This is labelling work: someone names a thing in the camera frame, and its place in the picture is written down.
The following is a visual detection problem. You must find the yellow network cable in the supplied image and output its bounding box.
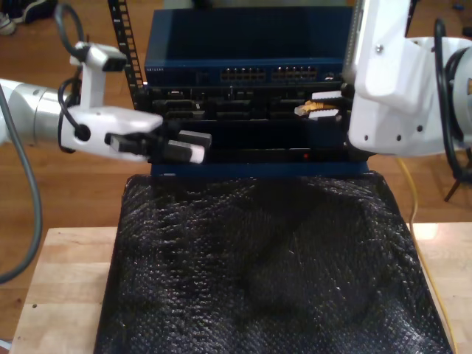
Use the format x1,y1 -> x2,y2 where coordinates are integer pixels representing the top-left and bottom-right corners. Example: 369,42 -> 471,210
294,101 -> 460,354

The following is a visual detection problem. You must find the dark wooden chair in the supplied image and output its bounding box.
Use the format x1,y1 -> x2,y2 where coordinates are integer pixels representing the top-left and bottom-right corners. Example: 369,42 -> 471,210
443,176 -> 462,203

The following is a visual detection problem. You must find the black open equipment rack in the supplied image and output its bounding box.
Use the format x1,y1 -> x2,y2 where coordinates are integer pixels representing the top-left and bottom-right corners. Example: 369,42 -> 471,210
106,0 -> 420,165

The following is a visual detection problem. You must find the dark sneaker white sole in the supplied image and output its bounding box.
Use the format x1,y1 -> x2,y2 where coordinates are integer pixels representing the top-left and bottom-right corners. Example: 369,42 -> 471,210
21,0 -> 58,23
7,0 -> 27,24

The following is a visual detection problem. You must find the white shoe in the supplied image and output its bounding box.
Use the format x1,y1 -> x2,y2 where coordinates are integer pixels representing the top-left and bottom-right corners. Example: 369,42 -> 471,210
0,13 -> 16,36

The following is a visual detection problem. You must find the black bubble wrap mat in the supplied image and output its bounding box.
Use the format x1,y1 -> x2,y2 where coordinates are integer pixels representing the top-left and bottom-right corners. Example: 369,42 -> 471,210
92,173 -> 454,354

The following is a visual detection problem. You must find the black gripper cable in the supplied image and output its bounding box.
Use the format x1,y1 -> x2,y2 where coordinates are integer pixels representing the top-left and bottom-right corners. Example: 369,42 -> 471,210
433,18 -> 466,182
57,75 -> 92,153

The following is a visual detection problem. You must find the blue network switch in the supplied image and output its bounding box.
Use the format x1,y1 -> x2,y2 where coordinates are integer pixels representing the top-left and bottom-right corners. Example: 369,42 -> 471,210
143,7 -> 355,86

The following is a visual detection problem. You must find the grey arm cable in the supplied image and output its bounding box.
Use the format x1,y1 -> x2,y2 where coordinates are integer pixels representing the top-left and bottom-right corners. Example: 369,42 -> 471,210
0,3 -> 89,285

